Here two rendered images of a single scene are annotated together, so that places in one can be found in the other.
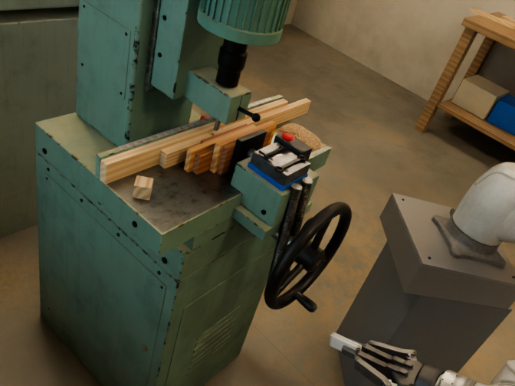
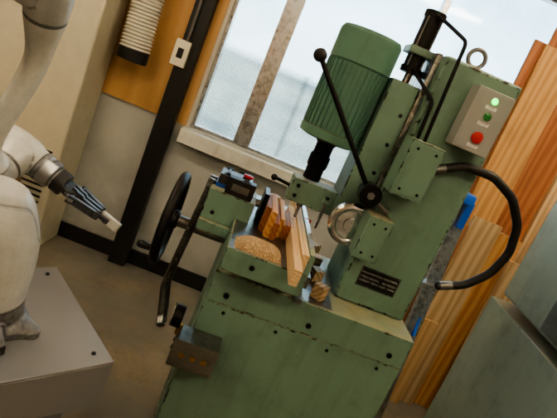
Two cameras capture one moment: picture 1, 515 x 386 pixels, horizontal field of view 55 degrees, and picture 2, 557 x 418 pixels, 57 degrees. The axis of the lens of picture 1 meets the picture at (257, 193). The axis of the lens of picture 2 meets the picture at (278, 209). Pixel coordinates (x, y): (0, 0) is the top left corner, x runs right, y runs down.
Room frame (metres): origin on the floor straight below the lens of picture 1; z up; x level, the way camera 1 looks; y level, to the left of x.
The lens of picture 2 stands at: (2.17, -0.79, 1.33)
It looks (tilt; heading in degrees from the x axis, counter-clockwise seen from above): 14 degrees down; 143
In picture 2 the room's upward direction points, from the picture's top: 23 degrees clockwise
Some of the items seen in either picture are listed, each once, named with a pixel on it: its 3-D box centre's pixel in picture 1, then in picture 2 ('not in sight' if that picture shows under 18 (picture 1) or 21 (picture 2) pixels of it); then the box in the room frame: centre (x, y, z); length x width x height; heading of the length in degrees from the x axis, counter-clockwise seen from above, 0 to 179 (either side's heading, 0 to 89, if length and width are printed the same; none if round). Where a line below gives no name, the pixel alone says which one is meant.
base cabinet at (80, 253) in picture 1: (152, 269); (258, 391); (1.07, 0.24, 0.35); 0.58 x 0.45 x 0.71; 60
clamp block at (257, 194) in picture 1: (273, 184); (229, 204); (0.91, -0.03, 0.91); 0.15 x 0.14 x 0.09; 150
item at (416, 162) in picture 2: not in sight; (413, 169); (1.25, 0.25, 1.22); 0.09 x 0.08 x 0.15; 60
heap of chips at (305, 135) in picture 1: (300, 134); (259, 245); (1.18, -0.06, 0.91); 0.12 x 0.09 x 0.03; 60
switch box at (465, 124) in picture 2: not in sight; (479, 121); (1.29, 0.34, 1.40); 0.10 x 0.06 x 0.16; 60
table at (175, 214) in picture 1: (241, 180); (250, 227); (0.95, 0.04, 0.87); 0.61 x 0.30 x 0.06; 150
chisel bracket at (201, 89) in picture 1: (217, 96); (310, 196); (1.02, 0.15, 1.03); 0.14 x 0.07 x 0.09; 60
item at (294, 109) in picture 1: (245, 128); (291, 238); (1.11, 0.08, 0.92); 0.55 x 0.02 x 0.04; 150
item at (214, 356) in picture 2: not in sight; (194, 350); (1.16, -0.12, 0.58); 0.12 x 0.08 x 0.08; 60
